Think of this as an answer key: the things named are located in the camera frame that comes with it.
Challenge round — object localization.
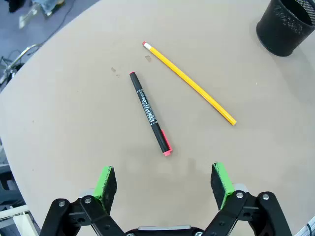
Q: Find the yellow pencil with pink eraser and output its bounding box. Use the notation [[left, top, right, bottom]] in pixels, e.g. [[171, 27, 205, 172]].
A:
[[142, 41, 237, 126]]

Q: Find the clear plastic floor item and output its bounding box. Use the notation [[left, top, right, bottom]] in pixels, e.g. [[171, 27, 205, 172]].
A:
[[18, 0, 65, 28]]

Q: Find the grey braided cable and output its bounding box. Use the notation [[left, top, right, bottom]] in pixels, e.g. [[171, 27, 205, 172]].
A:
[[296, 216, 315, 236]]

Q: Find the black mesh pen holder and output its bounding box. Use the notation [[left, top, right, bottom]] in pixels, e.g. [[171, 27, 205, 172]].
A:
[[255, 0, 315, 57]]

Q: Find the white box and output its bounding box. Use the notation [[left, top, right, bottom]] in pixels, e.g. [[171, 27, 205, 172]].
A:
[[0, 204, 41, 236]]

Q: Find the metal chair frame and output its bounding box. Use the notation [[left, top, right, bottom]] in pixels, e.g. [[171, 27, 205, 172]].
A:
[[0, 43, 43, 86]]

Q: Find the thin black floor cable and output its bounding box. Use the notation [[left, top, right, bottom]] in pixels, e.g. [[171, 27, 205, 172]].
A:
[[40, 0, 76, 48]]

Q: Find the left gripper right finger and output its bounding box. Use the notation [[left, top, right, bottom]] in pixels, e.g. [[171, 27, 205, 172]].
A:
[[203, 161, 293, 236]]

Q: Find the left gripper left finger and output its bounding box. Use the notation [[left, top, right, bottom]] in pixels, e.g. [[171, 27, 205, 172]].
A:
[[39, 166, 126, 236]]

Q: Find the black marker with pink cap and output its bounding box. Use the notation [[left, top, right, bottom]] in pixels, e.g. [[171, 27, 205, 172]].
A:
[[129, 71, 173, 157]]

